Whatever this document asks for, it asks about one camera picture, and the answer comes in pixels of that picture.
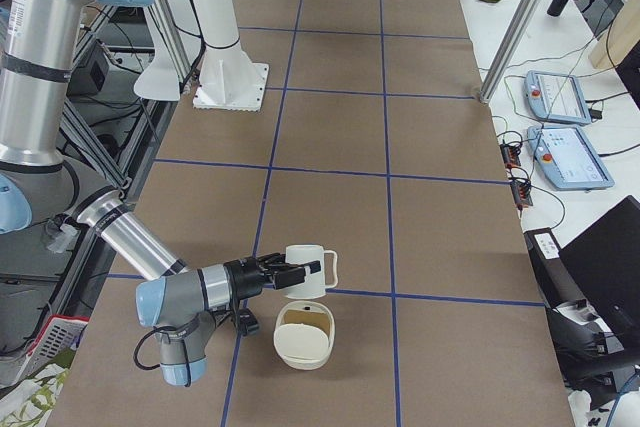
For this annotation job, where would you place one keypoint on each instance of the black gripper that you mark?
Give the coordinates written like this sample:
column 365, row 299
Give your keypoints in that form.
column 243, row 278

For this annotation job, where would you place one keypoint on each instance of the white mug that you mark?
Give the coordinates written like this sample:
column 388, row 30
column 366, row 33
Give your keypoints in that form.
column 314, row 285

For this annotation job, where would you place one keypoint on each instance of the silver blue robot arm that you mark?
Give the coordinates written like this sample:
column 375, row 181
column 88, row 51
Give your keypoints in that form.
column 180, row 307

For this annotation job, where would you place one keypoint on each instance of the cream lidded bin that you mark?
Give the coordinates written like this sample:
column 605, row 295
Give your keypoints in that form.
column 304, row 335

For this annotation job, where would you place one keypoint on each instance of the upper teach pendant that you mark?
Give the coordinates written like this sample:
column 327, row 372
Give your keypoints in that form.
column 556, row 98

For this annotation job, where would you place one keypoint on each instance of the teach pendant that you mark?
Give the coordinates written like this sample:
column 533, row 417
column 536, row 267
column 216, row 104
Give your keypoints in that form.
column 567, row 158
column 556, row 98

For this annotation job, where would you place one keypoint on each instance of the white plastic basket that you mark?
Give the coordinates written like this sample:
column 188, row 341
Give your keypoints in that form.
column 59, row 333

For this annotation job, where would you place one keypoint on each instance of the lower teach pendant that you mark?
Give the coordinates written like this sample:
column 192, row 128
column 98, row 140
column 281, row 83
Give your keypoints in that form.
column 567, row 158

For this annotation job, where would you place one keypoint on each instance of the orange terminal block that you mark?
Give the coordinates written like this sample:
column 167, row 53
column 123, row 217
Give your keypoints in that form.
column 519, row 179

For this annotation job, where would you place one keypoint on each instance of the green patterned cloth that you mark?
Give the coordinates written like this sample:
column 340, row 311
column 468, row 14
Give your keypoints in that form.
column 33, row 400

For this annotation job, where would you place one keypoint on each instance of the black office chair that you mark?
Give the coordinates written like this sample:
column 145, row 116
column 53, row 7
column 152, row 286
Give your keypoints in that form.
column 591, row 291

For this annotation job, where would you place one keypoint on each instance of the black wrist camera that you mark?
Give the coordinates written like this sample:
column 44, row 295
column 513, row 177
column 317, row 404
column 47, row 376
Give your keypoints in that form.
column 245, row 322

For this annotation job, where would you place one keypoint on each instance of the aluminium frame post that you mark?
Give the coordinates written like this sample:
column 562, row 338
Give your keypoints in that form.
column 507, row 48

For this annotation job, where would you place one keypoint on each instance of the white pedestal column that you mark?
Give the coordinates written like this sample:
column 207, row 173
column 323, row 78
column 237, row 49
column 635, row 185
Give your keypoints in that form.
column 228, row 78

